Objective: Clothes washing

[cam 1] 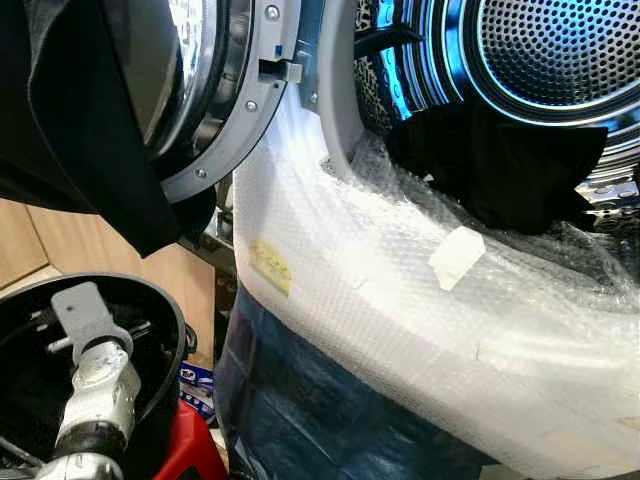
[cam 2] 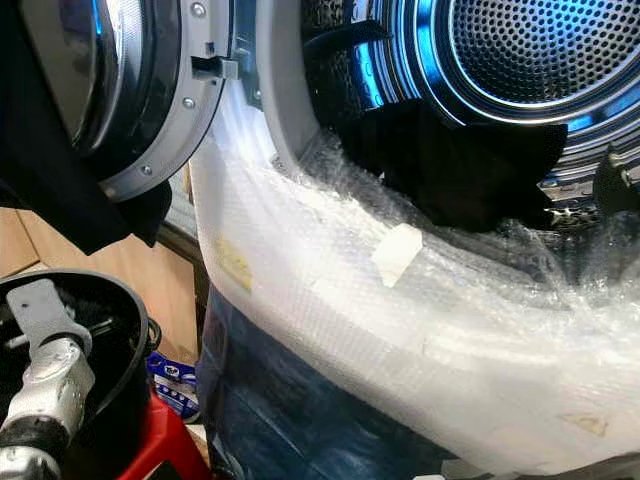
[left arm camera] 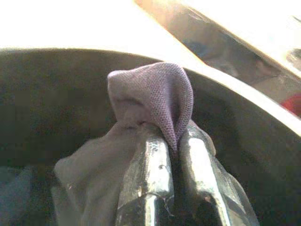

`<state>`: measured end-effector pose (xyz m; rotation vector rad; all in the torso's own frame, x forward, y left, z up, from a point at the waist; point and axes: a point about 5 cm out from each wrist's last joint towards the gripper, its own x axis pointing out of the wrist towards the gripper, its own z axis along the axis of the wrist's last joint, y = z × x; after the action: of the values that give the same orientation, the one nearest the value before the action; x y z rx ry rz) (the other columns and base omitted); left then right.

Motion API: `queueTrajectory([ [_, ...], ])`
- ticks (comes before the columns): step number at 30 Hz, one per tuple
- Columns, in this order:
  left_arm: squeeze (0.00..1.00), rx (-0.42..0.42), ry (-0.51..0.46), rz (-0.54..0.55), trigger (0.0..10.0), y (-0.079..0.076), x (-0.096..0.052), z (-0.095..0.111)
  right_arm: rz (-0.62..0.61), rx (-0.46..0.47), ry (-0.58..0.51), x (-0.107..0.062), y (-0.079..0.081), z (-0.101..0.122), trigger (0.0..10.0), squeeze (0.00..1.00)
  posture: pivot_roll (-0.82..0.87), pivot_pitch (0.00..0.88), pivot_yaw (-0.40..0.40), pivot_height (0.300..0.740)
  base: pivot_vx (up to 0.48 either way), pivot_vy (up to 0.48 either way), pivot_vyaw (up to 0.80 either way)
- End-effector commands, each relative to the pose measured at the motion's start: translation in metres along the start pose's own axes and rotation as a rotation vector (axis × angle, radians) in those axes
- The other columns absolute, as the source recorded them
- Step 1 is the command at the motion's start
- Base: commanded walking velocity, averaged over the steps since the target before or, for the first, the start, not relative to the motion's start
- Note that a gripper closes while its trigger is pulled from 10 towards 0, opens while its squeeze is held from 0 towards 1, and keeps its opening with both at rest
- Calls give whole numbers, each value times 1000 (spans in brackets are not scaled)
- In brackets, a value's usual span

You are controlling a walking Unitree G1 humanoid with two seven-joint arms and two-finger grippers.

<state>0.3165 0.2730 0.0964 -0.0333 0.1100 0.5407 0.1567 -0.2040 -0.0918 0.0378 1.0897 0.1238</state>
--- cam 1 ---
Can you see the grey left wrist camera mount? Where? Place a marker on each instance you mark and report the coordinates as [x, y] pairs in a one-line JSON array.
[[85, 305]]

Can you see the white tape piece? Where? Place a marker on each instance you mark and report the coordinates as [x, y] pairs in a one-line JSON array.
[[457, 258]]

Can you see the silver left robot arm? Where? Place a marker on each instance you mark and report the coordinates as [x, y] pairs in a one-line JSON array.
[[100, 390]]

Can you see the perforated steel washer drum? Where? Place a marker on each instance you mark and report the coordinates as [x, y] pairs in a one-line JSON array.
[[560, 50]]

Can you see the clear bubble wrap sheet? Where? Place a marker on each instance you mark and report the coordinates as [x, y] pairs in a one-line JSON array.
[[380, 290]]

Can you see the red plastic stool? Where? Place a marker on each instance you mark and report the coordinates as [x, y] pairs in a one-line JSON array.
[[195, 450]]

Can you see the large black hanging garment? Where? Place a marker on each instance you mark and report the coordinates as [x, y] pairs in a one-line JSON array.
[[70, 110]]

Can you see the yellow rectangular sticker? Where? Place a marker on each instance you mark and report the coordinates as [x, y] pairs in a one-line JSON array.
[[271, 268]]

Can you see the blue and white package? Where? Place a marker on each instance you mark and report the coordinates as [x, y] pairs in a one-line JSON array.
[[200, 385]]

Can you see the round grey washer door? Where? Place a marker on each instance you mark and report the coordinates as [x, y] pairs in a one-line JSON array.
[[262, 100]]

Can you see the black plastic bucket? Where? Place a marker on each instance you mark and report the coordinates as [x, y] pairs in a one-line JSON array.
[[160, 360]]

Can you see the wooden cabinet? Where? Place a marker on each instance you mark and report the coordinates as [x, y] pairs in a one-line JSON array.
[[100, 265]]

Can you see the dark blue front-load washing machine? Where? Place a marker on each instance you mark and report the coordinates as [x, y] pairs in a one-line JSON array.
[[300, 410]]

